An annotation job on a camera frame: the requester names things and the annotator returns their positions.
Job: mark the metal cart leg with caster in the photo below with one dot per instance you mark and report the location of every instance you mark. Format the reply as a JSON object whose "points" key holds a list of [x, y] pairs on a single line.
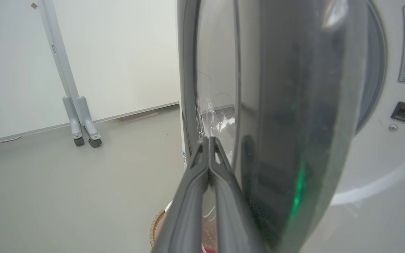
{"points": [[72, 112]]}

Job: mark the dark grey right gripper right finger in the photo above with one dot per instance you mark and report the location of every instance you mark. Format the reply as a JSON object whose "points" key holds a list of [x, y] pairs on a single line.
{"points": [[230, 225]]}

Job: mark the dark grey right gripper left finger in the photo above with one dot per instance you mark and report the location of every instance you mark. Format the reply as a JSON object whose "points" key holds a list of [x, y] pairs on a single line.
{"points": [[184, 225]]}

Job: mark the red and white garment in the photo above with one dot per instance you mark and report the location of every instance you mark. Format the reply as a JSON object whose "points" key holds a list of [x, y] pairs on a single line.
{"points": [[210, 250]]}

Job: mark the blue energy label sticker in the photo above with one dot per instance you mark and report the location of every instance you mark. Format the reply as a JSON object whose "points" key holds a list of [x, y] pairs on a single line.
{"points": [[184, 158]]}

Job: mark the white front-load washing machine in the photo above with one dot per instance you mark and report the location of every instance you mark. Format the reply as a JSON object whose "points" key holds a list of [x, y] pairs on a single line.
{"points": [[381, 175]]}

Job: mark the round black glass washer door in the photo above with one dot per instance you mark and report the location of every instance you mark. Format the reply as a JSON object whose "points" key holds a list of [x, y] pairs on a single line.
{"points": [[286, 123]]}

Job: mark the cream perforated laundry basket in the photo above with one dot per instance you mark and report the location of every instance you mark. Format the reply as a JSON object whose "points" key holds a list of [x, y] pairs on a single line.
{"points": [[157, 228]]}

